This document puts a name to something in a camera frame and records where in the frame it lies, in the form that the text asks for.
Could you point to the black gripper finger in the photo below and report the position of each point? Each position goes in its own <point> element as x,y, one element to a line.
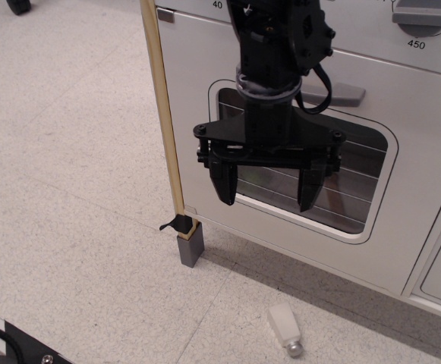
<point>225,180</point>
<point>309,185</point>

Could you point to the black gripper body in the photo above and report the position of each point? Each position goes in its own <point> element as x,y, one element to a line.
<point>273,130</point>

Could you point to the grey oven door handle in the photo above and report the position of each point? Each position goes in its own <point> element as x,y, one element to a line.
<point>343,95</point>

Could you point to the white toy oven door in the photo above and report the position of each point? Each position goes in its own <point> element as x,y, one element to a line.
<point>313,127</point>

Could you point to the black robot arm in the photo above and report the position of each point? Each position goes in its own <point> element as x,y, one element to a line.
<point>280,43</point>

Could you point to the black tape piece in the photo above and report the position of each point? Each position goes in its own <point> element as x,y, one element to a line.
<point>180,223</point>

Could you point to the grey leg foot cap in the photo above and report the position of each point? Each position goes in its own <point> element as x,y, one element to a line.
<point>191,250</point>

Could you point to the white toy kitchen cabinet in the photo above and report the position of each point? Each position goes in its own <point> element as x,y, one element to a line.
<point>377,220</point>

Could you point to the white toy salt shaker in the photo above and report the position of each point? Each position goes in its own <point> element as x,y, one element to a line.
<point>285,327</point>

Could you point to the light wooden cabinet leg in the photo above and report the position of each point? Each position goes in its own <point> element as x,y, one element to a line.
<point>151,29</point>

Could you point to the grey temperature knob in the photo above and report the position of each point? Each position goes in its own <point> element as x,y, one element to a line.
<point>418,18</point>

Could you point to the black wheel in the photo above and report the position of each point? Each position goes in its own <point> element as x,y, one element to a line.
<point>19,7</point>

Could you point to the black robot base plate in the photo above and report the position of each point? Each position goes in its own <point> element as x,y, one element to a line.
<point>33,350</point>

